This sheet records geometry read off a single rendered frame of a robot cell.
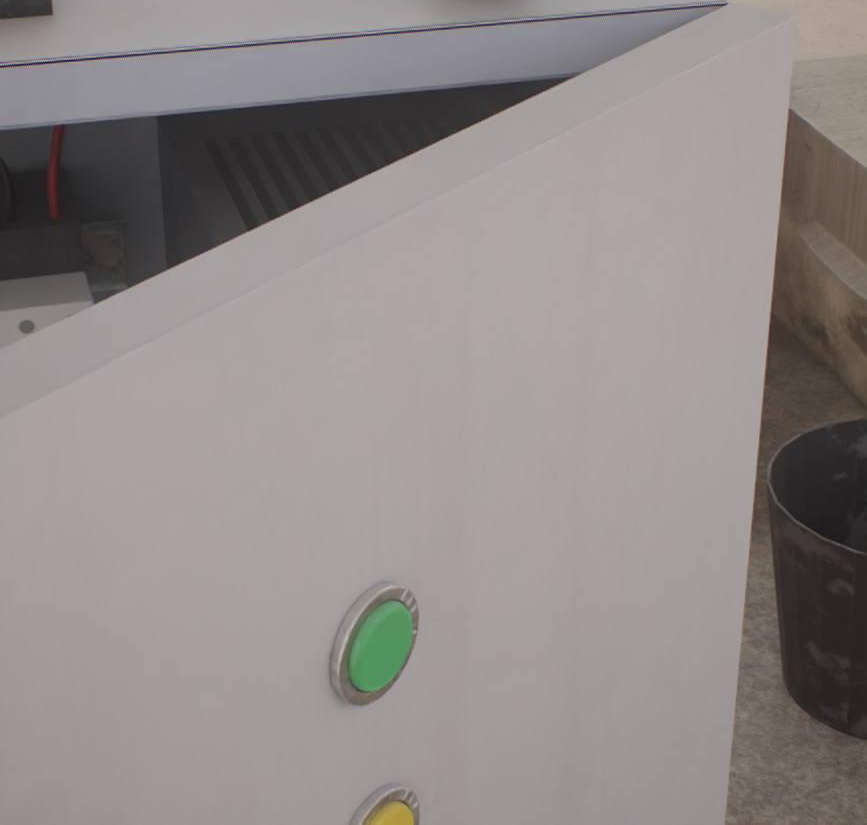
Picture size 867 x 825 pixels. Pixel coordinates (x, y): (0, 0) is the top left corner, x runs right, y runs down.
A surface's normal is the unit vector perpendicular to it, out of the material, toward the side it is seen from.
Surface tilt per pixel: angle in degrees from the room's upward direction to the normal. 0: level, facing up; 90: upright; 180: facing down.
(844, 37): 0
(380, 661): 90
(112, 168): 90
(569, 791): 90
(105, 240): 90
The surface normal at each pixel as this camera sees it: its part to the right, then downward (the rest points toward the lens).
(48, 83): 0.27, 0.45
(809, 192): -0.97, 0.15
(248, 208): 0.00, -0.88
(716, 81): 0.80, 0.29
